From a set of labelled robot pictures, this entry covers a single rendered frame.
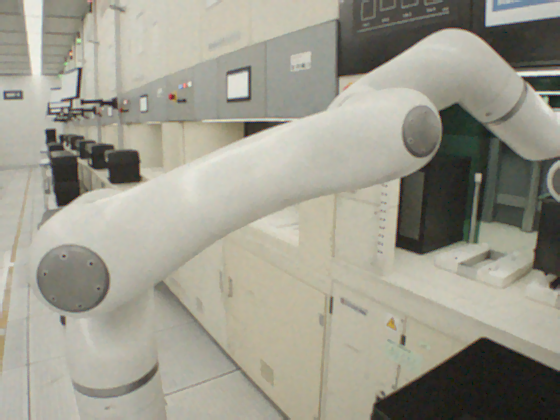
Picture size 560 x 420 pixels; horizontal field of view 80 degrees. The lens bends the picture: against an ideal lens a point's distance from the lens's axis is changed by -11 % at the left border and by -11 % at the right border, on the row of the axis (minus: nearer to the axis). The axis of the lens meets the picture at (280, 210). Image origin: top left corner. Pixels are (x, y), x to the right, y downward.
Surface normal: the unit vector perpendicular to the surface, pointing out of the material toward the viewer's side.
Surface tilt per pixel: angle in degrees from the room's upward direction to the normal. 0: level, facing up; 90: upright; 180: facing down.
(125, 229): 69
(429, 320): 90
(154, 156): 90
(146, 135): 90
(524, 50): 90
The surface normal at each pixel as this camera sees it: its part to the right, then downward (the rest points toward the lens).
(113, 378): 0.37, 0.20
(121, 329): 0.39, -0.79
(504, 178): -0.83, 0.12
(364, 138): -0.43, 0.34
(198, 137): 0.56, 0.19
